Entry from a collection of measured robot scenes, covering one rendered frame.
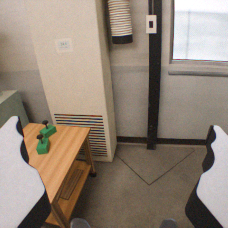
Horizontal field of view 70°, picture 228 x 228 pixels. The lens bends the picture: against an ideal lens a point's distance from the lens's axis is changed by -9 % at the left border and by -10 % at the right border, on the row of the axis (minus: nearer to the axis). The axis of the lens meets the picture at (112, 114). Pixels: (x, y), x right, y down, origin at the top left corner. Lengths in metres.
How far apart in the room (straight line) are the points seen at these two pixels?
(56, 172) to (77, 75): 0.70
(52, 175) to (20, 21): 1.38
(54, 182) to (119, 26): 1.08
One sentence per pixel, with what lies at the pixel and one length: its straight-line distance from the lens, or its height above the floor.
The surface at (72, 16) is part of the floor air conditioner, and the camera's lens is 1.29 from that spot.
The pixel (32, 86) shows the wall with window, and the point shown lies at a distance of 2.00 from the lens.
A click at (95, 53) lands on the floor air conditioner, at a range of 1.27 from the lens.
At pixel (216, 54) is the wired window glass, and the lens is 1.70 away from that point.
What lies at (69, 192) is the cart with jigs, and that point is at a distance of 1.40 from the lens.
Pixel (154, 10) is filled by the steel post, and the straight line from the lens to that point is 1.41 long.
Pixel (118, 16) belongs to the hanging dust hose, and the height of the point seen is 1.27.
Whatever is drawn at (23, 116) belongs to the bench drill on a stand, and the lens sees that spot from 2.03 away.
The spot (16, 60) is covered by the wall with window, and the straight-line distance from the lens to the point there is 1.99.
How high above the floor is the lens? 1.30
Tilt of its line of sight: 31 degrees down
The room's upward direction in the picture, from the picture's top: 5 degrees counter-clockwise
